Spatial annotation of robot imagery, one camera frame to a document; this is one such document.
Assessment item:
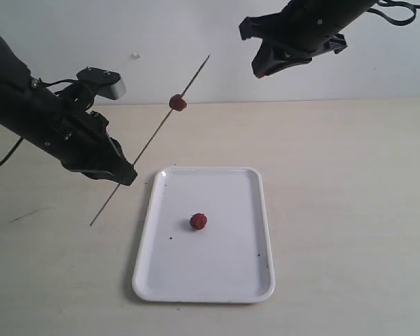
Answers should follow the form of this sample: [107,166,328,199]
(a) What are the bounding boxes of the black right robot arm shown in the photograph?
[239,0,376,78]

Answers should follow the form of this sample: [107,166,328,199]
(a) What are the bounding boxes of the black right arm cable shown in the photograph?
[367,0,420,27]

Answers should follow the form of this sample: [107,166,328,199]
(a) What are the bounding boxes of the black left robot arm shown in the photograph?
[0,37,137,186]

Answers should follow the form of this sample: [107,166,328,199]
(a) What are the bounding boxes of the white rectangular plastic tray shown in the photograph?
[132,166,276,304]

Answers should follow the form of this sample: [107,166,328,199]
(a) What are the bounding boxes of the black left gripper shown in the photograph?
[23,88,137,186]

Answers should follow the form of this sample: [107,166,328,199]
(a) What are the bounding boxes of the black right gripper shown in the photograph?
[238,0,347,79]

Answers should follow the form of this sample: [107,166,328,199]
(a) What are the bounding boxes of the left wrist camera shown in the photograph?
[55,66,126,110]

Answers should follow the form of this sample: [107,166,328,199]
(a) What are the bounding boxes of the thin metal skewer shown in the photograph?
[89,53,211,227]

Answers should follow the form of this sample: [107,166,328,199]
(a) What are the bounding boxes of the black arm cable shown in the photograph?
[367,0,420,27]
[0,136,25,176]

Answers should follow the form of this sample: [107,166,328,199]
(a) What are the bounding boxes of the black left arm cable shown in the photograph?
[0,136,25,176]

